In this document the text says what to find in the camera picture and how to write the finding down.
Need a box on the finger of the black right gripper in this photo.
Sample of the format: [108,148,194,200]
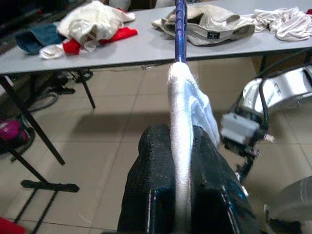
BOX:
[235,155,259,182]

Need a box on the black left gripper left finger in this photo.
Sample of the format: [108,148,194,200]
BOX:
[117,124,182,234]

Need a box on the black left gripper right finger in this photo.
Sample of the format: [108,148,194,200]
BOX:
[189,125,265,234]

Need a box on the white sports shirt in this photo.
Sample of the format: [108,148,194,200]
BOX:
[167,62,222,227]

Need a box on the beige stitched jacket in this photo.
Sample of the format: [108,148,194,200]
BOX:
[151,3,256,47]

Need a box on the blue plastic hanger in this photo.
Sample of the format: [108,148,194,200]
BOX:
[173,0,189,64]

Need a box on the white wrinkled shirt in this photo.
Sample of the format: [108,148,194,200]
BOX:
[252,6,312,42]

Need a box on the grey table with black legs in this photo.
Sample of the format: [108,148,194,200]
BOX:
[0,0,312,166]

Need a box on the red polo shirt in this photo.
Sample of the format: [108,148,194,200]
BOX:
[0,216,27,234]

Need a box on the magenta vacuum cleaner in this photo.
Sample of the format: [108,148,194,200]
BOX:
[0,118,29,149]

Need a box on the red cloth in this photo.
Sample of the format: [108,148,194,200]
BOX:
[62,26,138,55]

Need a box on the white satin cloth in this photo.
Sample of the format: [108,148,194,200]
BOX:
[38,43,66,59]

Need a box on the cream cloth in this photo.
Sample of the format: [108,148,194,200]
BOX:
[56,0,136,47]

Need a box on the teal cloth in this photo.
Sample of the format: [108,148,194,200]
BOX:
[14,23,67,56]

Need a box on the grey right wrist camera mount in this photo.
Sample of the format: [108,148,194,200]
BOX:
[220,112,261,145]

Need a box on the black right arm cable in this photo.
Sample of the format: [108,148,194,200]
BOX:
[257,47,312,127]

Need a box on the black cable bundle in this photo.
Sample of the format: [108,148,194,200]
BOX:
[55,69,94,96]

